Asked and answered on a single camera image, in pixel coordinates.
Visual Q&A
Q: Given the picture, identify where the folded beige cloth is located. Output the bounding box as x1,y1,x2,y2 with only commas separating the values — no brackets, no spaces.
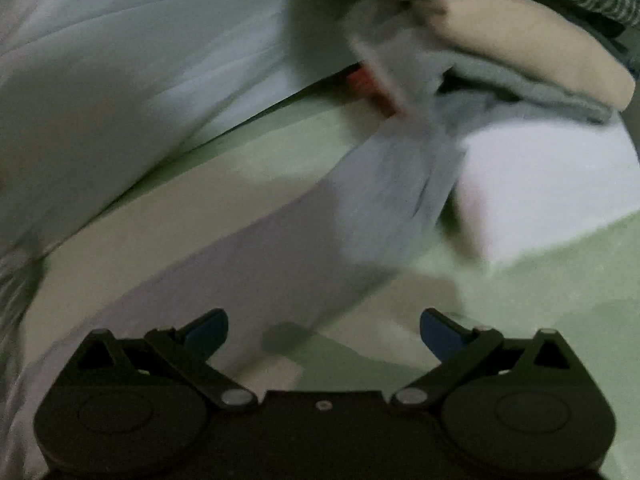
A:
429,0,637,111

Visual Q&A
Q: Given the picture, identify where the green checked bed sheet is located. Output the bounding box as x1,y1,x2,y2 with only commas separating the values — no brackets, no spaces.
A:
20,92,640,411

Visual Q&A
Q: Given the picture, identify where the light blue printed quilt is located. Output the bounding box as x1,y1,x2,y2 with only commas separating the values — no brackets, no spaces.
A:
0,0,363,480

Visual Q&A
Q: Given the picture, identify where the light grey garment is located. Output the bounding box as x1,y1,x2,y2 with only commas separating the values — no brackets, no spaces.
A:
30,0,473,411

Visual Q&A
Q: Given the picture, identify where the red checked cloth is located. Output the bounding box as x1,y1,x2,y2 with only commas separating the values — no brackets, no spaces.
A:
344,62,397,111

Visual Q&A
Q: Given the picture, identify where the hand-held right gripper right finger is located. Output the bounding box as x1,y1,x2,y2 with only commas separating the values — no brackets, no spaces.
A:
391,308,577,408

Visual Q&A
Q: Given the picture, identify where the folded white cloth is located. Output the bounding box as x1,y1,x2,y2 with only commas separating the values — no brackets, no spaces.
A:
454,109,640,267

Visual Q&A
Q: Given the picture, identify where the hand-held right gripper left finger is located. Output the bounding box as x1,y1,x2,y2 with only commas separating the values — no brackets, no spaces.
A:
74,308,258,414

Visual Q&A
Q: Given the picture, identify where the folded blue-grey cloth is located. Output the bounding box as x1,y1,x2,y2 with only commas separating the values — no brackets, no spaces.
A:
439,54,621,126

